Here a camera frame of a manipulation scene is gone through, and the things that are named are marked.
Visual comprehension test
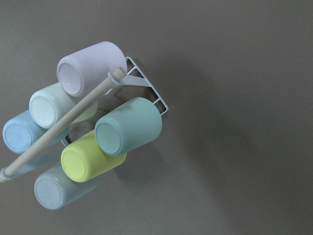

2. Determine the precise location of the pink cup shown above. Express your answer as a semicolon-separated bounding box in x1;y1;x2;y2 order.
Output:
57;42;127;97

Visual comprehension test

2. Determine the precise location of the green cup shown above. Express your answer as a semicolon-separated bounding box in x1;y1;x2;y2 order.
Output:
94;97;162;156

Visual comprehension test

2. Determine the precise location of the light blue cup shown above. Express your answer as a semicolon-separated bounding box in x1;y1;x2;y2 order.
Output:
2;109;69;155

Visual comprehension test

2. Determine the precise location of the pale blue cup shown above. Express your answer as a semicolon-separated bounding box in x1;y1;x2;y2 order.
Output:
34;162;99;210

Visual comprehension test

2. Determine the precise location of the white cup rack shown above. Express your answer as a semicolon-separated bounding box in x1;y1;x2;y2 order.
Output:
0;57;169;183

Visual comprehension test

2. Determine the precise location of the yellow cup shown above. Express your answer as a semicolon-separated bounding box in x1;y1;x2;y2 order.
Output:
61;130;127;183

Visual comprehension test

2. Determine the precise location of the cream white cup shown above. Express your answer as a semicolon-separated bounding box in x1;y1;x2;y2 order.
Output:
28;82;99;129

